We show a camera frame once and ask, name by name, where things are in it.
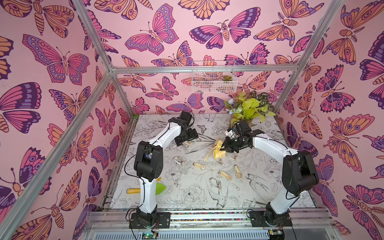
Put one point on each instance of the green yellow toy shovel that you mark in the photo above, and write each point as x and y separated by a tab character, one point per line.
159	188

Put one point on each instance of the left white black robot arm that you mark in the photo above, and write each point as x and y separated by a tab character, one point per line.
149	163

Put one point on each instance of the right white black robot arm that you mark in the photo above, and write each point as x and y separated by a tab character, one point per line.
299	173

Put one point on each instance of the peach strap silver buckle watch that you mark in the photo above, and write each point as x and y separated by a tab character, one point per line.
188	144

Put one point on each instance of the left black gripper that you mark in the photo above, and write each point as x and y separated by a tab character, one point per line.
193	136

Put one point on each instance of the potted green leafy plant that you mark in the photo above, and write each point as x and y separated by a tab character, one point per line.
246	107

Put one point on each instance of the yellow cleaning cloth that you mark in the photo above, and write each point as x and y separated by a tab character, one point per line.
218	153

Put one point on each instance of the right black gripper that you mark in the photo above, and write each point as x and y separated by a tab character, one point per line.
233	143

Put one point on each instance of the square silver face watch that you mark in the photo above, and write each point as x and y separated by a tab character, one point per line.
215	183

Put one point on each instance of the white wire basket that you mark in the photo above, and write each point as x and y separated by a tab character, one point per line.
214	79

